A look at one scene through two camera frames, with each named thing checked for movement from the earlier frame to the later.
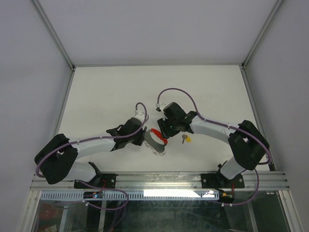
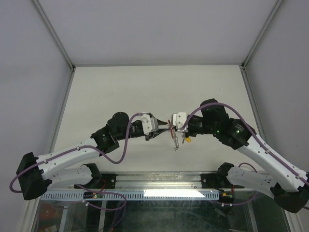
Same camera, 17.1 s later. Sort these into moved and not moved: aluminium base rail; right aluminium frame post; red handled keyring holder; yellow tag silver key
Moved: red handled keyring holder
Not moved: right aluminium frame post; aluminium base rail; yellow tag silver key
